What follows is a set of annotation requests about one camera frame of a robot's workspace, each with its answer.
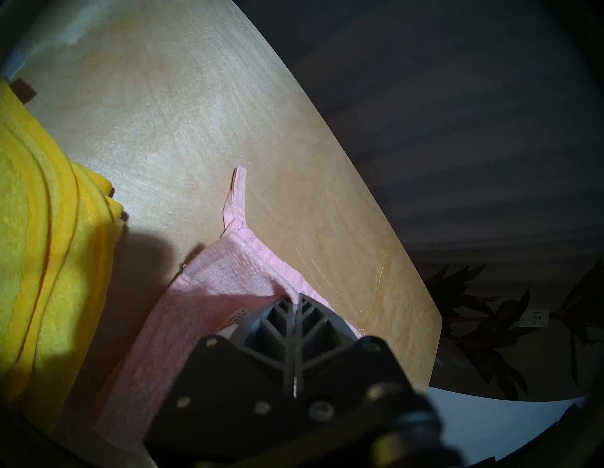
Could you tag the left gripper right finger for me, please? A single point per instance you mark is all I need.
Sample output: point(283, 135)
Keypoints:
point(344, 377)

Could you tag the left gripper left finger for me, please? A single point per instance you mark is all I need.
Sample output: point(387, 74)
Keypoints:
point(236, 377)

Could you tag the pink terry towel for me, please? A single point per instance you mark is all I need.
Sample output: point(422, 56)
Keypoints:
point(207, 302)

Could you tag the yellow terry towel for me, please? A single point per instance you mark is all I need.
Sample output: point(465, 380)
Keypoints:
point(37, 236)

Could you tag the tall dark leafy plant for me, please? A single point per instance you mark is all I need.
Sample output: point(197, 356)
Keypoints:
point(495, 325)

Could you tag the white plant tag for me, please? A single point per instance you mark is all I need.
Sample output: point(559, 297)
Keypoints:
point(534, 318)

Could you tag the grey pleated curtain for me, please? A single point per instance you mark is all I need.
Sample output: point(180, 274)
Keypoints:
point(448, 118)

